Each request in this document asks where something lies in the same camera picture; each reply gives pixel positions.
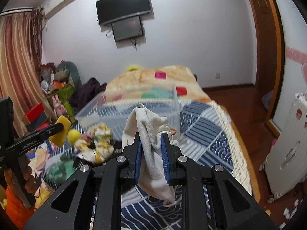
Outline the small dark wall monitor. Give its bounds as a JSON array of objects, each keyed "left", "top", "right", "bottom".
[{"left": 111, "top": 16, "right": 144, "bottom": 42}]

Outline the grey green plush dinosaur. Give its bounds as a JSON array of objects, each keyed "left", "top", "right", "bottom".
[{"left": 55, "top": 61, "right": 82, "bottom": 89}]

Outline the orange jacket sleeve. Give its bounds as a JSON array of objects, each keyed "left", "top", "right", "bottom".
[{"left": 6, "top": 187, "right": 35, "bottom": 229}]

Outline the red box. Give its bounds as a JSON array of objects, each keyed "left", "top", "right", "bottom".
[{"left": 22, "top": 103, "right": 48, "bottom": 132}]

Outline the green knitted cloth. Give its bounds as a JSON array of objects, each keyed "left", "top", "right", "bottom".
[{"left": 47, "top": 154, "right": 75, "bottom": 183}]

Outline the blue white patterned bedspread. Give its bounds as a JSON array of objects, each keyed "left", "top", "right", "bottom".
[{"left": 41, "top": 99, "right": 253, "bottom": 230}]

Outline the striped pink curtain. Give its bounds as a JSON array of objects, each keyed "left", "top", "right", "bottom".
[{"left": 1, "top": 12, "right": 55, "bottom": 136}]

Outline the wall mounted black television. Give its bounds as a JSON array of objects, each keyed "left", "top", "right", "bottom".
[{"left": 96, "top": 0, "right": 152, "bottom": 25}]

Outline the yellow pom-pom ball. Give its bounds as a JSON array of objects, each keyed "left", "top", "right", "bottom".
[{"left": 67, "top": 129, "right": 81, "bottom": 146}]

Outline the green cardboard box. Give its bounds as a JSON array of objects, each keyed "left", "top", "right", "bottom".
[{"left": 46, "top": 84, "right": 75, "bottom": 123}]

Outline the clear plastic storage bin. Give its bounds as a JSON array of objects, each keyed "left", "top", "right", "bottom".
[{"left": 73, "top": 84, "right": 180, "bottom": 141}]

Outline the wooden door frame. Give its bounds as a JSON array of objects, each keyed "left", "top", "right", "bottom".
[{"left": 249, "top": 0, "right": 285, "bottom": 137}]

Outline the yellow sponge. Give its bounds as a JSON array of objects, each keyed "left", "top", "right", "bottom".
[{"left": 49, "top": 115, "right": 71, "bottom": 147}]

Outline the pink rabbit toy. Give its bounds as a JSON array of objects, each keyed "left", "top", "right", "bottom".
[{"left": 52, "top": 94, "right": 68, "bottom": 117}]

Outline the yellow green plush toy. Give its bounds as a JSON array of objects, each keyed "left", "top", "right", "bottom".
[{"left": 125, "top": 64, "right": 143, "bottom": 72}]

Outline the dark purple clothing pile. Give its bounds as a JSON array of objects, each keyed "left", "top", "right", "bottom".
[{"left": 68, "top": 77, "right": 107, "bottom": 113}]

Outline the person's left hand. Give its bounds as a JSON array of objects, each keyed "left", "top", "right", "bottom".
[{"left": 4, "top": 156, "right": 38, "bottom": 197}]

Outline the white drawstring cloth bag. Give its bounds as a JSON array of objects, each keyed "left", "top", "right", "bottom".
[{"left": 122, "top": 108, "right": 180, "bottom": 203}]

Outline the beige colourful fleece blanket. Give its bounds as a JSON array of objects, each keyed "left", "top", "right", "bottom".
[{"left": 106, "top": 65, "right": 211, "bottom": 103}]

